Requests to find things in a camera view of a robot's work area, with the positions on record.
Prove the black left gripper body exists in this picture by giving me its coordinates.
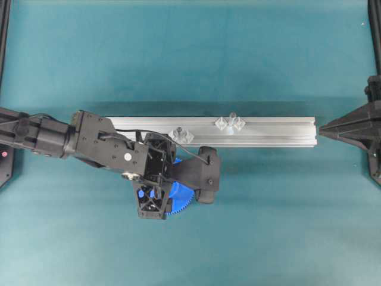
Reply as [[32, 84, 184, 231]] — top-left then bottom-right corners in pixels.
[[120, 132, 177, 187]]

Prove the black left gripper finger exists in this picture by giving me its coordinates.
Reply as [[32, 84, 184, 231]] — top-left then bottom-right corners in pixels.
[[133, 182, 172, 220]]

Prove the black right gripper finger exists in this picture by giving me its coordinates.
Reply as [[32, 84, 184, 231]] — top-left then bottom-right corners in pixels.
[[319, 102, 380, 131], [319, 128, 380, 155]]

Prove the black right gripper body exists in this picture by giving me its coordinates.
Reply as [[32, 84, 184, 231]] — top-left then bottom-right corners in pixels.
[[364, 76, 380, 111]]

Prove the large blue plastic gear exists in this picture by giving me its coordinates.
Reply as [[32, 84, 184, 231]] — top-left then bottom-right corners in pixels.
[[165, 157, 198, 216]]

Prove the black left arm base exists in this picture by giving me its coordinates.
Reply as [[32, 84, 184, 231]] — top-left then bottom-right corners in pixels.
[[0, 144, 15, 188]]

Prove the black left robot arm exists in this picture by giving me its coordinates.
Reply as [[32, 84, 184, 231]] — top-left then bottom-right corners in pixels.
[[1, 108, 176, 219]]

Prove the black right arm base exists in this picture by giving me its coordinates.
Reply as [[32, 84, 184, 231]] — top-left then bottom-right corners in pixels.
[[368, 148, 381, 186]]

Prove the short steel shaft clear mount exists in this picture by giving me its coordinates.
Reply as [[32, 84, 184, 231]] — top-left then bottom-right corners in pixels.
[[169, 126, 194, 145]]

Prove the long aluminium extrusion rail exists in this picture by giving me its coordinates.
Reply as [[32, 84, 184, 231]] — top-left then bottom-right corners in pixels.
[[110, 116, 317, 148]]

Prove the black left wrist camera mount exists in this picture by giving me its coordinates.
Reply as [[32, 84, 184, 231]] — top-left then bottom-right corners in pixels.
[[170, 146, 221, 204]]

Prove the tall steel shaft clear mount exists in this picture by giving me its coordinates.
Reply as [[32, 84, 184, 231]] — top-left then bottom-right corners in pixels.
[[214, 112, 246, 135]]

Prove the black right frame post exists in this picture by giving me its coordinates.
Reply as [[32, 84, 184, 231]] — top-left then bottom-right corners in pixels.
[[367, 0, 380, 75]]

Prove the black frame post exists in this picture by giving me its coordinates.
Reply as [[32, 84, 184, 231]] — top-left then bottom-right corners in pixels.
[[367, 0, 380, 75], [0, 0, 12, 87]]

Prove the black camera cable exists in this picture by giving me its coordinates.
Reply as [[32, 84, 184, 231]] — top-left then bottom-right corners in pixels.
[[0, 113, 214, 166]]

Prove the black left frame post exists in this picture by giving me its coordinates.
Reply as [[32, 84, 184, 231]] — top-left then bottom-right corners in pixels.
[[0, 0, 12, 87]]

